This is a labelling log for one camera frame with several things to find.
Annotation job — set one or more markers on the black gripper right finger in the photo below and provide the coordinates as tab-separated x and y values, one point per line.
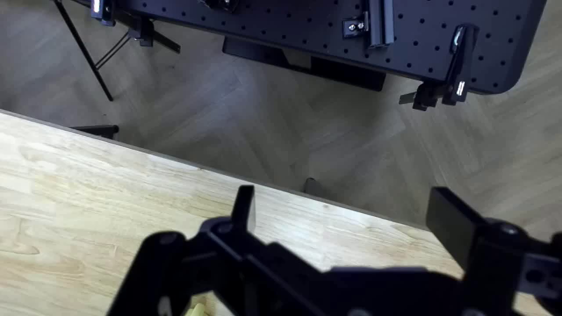
503	263

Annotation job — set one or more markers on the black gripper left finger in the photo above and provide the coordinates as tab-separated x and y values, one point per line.
176	274

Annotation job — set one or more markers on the black lever clamp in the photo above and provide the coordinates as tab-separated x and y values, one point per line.
459	58

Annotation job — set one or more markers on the black tripod stand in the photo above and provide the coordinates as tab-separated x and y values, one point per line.
82	46

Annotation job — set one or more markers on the silver black clamp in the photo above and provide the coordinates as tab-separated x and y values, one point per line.
103	11

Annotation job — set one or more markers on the black perforated breadboard table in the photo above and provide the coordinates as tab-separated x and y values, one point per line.
292	18

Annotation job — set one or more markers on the silver aluminium extrusion post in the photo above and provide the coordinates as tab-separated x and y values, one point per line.
380	23

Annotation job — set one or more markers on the small metal corner bracket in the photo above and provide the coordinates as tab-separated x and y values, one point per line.
354	26

